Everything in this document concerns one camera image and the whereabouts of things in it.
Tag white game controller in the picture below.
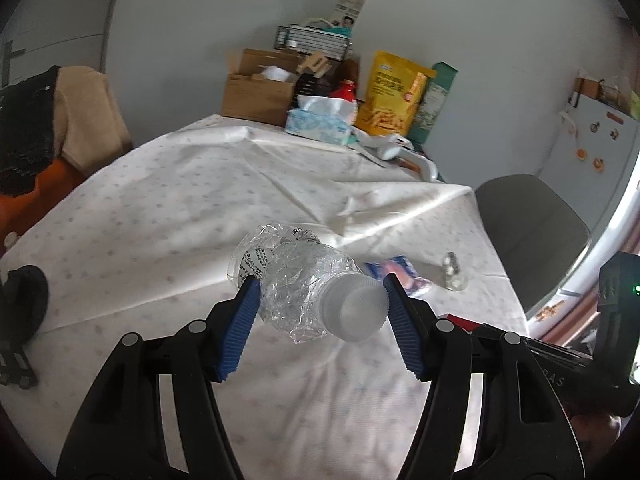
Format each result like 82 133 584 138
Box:
352 128 438 182

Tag white dotted tablecloth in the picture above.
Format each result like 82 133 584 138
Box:
1 116 526 479

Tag yellow snack bag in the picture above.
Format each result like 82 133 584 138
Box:
354 51 437 136

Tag purple Vinda tissue packet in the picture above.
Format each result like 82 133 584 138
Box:
363 256 433 298

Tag brown cardboard box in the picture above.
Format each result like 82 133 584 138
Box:
221 49 304 127

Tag crushed clear plastic bottle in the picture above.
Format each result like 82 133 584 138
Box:
228 223 390 344

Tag black wire basket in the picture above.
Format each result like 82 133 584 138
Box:
273 25 350 62

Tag black knitted garment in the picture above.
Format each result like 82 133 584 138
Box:
0 65 60 197

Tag red white bottle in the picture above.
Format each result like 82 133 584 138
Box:
330 79 357 103

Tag person's right hand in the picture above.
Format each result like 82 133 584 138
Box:
570 413 622 468

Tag black strap object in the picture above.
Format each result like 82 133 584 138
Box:
1 266 49 390

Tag blue tissue pack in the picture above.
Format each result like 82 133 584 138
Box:
284 96 357 146

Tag orange chair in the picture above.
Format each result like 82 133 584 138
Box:
0 158 86 254

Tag beige cloth on chair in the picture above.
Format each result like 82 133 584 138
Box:
52 66 132 177

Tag white refrigerator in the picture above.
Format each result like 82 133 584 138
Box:
539 94 639 231

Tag silver pill blister pack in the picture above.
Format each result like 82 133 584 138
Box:
440 252 469 292

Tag green tall box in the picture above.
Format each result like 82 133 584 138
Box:
407 62 458 145

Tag grey upholstered chair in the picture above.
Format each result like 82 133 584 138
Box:
475 174 591 316

